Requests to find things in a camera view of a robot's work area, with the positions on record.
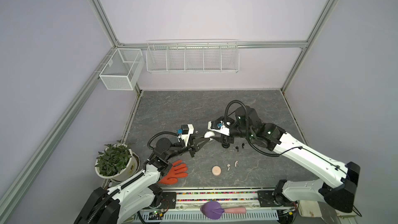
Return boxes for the white mesh box basket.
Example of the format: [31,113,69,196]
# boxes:
[99,48,145,91]

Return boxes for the purple pink brush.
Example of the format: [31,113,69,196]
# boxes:
[200,201,247,220]

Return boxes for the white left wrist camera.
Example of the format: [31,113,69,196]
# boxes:
[177,124,194,147]

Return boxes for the pink round charging case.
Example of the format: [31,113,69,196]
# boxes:
[211,166,222,176]

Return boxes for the white earbud charging case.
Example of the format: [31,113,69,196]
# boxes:
[204,131,215,139]

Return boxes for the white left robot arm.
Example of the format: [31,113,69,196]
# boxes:
[74,131,215,224]

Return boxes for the potted green plant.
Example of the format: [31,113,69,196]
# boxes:
[94,143,140,182]

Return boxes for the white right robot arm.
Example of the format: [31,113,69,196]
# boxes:
[208,100,361,213]

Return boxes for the white vented rail base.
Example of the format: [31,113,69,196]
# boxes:
[140,209,279,224]

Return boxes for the black round charging case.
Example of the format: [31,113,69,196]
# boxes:
[221,143,230,148]

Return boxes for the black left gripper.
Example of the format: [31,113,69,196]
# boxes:
[165,133,209,161]

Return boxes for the white wire wall shelf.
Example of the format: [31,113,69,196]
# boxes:
[146,39,240,73]

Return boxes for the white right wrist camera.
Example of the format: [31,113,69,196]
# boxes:
[207,120,234,136]

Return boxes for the red rubber glove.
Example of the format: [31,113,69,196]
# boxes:
[158,160,188,185]

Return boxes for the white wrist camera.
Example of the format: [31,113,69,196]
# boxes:
[207,120,234,136]
[177,124,194,147]

